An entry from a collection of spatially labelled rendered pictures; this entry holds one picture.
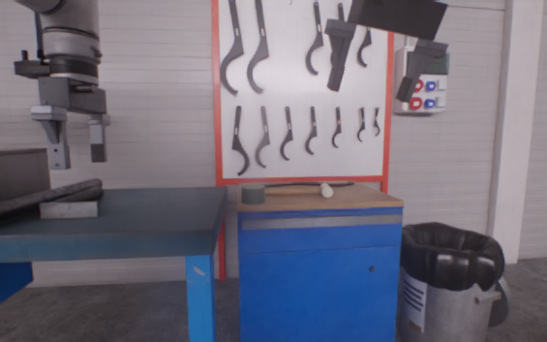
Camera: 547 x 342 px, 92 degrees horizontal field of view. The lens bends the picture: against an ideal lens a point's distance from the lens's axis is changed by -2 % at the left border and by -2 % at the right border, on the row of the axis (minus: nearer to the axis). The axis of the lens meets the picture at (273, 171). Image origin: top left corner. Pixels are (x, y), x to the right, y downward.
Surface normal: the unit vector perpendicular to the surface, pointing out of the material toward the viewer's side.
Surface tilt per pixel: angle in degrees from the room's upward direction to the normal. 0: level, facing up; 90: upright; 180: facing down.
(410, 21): 114
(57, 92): 90
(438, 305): 93
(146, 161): 90
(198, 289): 90
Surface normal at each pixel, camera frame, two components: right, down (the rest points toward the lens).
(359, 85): 0.11, 0.12
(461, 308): -0.23, 0.17
